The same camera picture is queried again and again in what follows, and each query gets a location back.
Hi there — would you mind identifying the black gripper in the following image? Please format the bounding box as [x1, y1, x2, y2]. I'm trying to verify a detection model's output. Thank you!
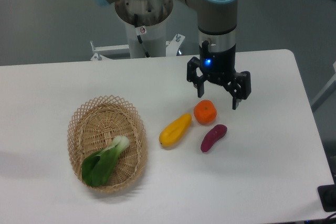
[186, 40, 251, 110]

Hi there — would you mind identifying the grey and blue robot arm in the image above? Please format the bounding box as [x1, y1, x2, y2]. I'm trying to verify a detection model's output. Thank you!
[96, 0, 251, 108]

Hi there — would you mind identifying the woven wicker basket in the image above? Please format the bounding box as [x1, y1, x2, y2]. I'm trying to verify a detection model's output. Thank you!
[68, 95, 148, 193]

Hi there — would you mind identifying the green bok choy vegetable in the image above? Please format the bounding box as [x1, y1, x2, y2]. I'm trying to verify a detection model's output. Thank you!
[82, 135, 130, 187]

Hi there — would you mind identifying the orange tangerine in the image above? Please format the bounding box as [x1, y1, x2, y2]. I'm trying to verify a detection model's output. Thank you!
[194, 100, 217, 125]

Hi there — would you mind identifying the purple sweet potato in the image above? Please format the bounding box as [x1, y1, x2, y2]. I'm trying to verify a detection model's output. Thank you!
[200, 124, 228, 153]

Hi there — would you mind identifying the yellow toy mango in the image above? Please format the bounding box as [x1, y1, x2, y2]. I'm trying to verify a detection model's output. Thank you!
[159, 113, 192, 147]

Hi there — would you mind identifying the black device at table edge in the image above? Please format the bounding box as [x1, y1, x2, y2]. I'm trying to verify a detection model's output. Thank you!
[317, 184, 335, 212]

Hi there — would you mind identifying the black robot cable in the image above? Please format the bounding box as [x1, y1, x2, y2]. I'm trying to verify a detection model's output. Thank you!
[133, 14, 151, 58]

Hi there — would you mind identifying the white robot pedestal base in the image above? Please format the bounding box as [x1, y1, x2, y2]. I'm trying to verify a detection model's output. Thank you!
[90, 0, 185, 61]

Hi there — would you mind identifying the white frame at right edge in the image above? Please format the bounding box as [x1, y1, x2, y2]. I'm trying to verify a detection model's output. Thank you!
[310, 62, 335, 112]

